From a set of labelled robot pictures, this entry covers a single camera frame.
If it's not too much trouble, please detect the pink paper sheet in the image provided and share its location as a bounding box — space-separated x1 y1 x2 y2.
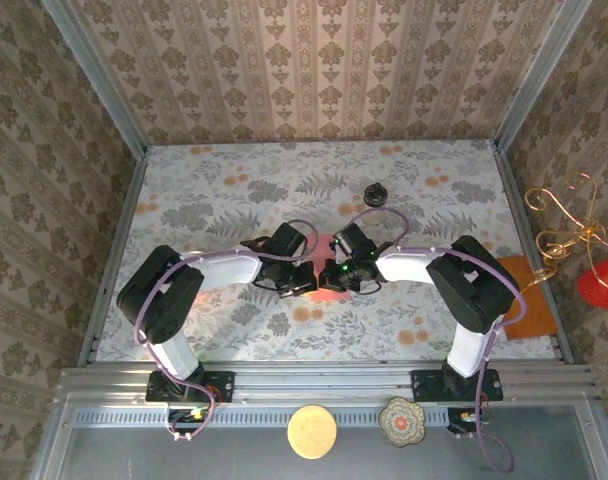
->
310 232 351 303

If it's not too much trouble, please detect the small black round knob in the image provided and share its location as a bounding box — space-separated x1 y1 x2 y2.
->
362 183 388 208

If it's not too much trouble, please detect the floral tablecloth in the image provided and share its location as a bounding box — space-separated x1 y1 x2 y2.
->
94 139 558 362

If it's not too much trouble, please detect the round cork coaster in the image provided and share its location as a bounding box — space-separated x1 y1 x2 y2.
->
286 404 338 460

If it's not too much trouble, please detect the floral patterned dish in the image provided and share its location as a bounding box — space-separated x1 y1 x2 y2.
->
378 397 426 448

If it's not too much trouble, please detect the small circuit board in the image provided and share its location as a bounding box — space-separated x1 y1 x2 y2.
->
166 407 209 435
446 407 490 435

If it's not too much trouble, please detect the brown rectangular mat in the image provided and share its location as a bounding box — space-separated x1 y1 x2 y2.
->
496 255 560 341

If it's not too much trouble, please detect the red ornament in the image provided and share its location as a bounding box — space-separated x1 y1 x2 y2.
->
577 258 608 310

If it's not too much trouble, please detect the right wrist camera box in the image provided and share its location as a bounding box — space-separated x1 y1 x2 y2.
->
332 222 378 259

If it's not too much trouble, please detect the aluminium frame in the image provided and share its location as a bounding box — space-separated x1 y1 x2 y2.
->
31 0 608 480

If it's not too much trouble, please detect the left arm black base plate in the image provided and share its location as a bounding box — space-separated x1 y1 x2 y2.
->
146 370 236 404

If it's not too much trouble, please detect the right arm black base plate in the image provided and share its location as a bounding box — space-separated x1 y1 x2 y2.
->
411 368 504 403

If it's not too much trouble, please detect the grey slotted cable duct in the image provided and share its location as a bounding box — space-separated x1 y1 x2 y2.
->
63 407 593 429

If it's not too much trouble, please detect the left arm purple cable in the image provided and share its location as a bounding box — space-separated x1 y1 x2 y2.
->
135 218 321 444

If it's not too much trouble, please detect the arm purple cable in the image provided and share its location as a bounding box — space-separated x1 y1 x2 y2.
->
135 218 321 444
351 207 529 474

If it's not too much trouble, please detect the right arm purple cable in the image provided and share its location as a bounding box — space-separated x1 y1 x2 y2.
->
351 207 529 474

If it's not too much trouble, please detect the gold wire ornament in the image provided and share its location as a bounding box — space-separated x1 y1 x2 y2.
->
513 172 608 301

